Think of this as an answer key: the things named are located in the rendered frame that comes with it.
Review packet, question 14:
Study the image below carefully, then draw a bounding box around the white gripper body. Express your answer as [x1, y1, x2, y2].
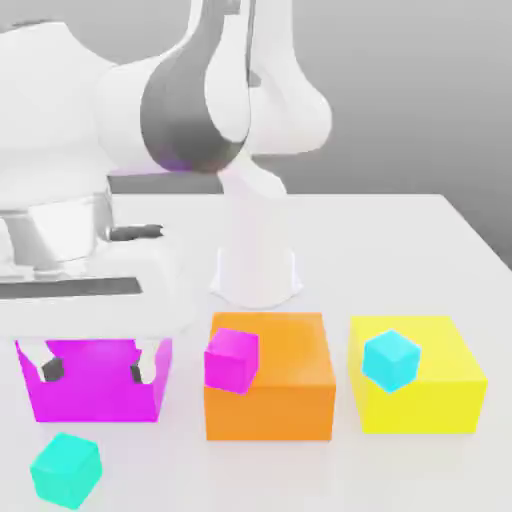
[0, 235, 198, 342]

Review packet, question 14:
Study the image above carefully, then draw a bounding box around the small magenta cube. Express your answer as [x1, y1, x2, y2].
[203, 327, 261, 397]

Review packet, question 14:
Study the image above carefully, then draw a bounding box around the small teal cube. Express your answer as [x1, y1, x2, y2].
[29, 431, 104, 512]

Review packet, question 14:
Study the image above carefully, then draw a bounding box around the small cyan cube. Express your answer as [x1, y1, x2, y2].
[361, 328, 424, 396]

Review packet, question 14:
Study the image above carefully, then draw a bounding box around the large magenta box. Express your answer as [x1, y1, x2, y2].
[14, 337, 174, 424]

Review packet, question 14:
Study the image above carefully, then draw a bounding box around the large orange box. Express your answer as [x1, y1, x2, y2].
[203, 311, 338, 443]

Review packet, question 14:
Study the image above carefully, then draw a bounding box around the large yellow box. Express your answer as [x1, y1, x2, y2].
[346, 314, 490, 436]

